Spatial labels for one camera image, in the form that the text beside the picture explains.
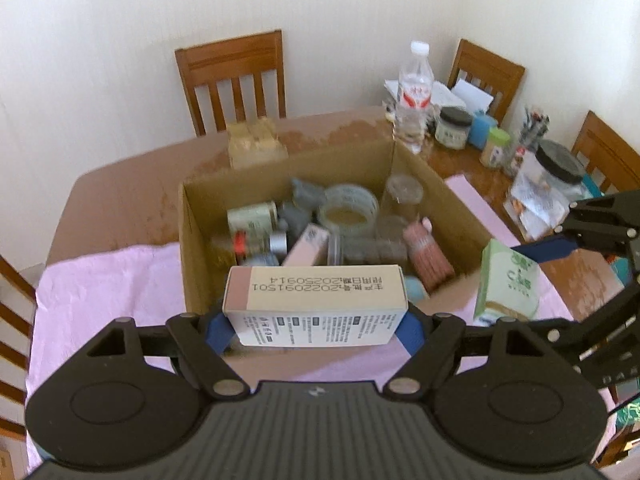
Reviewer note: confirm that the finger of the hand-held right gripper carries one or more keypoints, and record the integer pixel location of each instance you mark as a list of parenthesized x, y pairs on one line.
[(545, 250), (560, 332)]

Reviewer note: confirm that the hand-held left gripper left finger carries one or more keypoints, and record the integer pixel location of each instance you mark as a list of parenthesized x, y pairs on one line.
[(217, 335)]

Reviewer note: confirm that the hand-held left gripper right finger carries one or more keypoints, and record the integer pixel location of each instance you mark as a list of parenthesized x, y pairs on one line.
[(411, 332)]

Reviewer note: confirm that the green tissue pack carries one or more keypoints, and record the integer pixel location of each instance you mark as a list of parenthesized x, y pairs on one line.
[(505, 280), (252, 220)]

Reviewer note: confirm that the cardboard box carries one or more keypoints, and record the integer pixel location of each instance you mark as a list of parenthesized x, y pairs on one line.
[(200, 240)]

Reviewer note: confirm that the beige carton box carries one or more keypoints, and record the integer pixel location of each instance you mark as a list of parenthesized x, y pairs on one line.
[(315, 305)]

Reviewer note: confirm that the clear plastic bag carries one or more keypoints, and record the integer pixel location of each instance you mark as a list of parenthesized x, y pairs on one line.
[(535, 210)]

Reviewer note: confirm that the pastel blue ball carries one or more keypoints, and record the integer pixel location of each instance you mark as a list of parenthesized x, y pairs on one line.
[(417, 290)]

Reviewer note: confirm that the pink knitted sock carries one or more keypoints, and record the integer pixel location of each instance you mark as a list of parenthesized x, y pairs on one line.
[(427, 255)]

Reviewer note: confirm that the teal packet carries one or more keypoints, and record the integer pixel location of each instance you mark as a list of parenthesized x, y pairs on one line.
[(592, 186)]

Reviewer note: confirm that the large black-lid clear jar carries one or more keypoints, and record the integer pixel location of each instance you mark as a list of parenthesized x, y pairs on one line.
[(557, 162)]

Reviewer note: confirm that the grey dumbbell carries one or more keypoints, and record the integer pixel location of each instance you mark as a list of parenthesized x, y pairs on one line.
[(370, 252)]

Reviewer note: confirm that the small red-capped bottle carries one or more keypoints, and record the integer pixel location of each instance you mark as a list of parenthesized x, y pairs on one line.
[(241, 242)]

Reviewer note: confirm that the grey metal cylinder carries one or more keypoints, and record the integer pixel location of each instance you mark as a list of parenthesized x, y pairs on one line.
[(279, 244)]

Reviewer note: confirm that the green-lid container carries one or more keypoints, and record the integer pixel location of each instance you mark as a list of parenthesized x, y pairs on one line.
[(494, 147)]

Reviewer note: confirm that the pen holder with pens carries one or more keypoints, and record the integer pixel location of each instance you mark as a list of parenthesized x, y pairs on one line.
[(532, 130)]

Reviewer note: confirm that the pink carton box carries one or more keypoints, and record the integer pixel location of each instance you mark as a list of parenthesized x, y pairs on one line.
[(306, 246)]

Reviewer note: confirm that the pink tablecloth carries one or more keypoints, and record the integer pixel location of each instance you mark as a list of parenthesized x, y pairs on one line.
[(100, 285)]

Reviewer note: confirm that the wooden chair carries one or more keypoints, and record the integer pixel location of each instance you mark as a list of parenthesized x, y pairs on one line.
[(605, 135), (12, 285), (230, 60), (487, 67)]

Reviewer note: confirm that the clear plastic jar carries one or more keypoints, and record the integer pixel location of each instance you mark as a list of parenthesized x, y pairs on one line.
[(402, 200)]

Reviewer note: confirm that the blue plastic container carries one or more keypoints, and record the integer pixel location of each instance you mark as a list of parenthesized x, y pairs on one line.
[(482, 130)]

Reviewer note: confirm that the clear tape roll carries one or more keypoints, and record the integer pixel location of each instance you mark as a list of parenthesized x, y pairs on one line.
[(350, 197)]

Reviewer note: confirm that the small black-lid glass jar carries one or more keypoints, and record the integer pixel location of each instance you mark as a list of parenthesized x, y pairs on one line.
[(452, 127)]

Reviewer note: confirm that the grey elephant toy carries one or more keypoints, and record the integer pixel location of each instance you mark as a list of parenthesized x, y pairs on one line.
[(300, 202)]

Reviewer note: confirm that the white papers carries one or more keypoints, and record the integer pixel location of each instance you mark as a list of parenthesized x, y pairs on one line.
[(465, 92)]

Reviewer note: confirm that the gold foil bag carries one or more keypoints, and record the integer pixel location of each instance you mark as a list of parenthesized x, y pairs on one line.
[(252, 142)]

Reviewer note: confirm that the red-label water bottle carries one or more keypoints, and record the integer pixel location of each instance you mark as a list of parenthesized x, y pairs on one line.
[(414, 100)]

